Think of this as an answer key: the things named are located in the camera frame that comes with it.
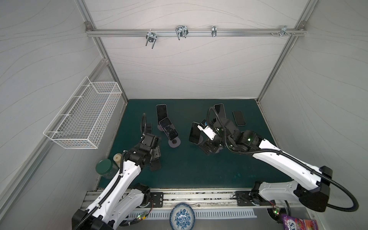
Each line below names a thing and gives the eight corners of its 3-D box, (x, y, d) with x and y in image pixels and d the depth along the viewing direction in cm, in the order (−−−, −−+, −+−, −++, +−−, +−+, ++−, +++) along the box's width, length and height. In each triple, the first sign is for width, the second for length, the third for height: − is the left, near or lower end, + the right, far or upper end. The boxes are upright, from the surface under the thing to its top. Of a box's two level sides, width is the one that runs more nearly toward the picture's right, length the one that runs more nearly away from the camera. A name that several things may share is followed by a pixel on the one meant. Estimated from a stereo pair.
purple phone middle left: (171, 145, 96) (168, 133, 84) (162, 135, 102) (159, 121, 89) (178, 140, 99) (177, 127, 86) (169, 130, 104) (167, 116, 92)
